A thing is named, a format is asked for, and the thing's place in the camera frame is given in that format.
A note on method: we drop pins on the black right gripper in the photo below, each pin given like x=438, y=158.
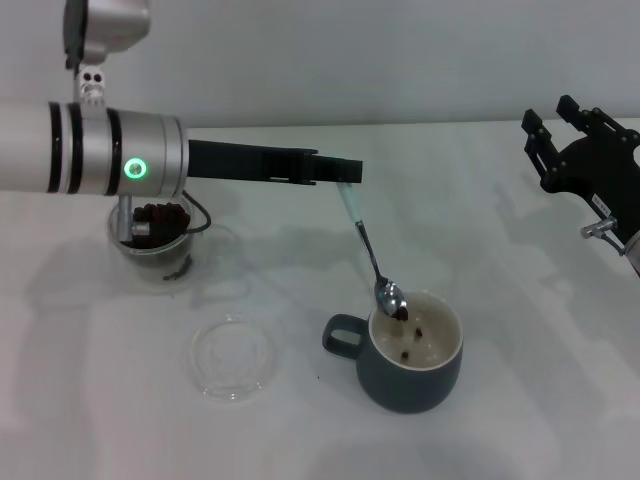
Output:
x=600, y=170

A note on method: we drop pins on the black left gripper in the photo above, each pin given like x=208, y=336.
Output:
x=240, y=162

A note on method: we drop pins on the clear glass saucer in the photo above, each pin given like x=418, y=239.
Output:
x=232, y=360

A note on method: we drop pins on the dark teal ceramic mug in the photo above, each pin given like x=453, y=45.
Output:
x=410, y=385

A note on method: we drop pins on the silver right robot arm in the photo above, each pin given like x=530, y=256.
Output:
x=634, y=255

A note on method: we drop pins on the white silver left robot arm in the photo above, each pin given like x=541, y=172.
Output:
x=90, y=150

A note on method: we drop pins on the small coffee bean clump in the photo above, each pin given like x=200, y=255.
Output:
x=401, y=314

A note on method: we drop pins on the pile of coffee beans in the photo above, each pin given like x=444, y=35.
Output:
x=165, y=220

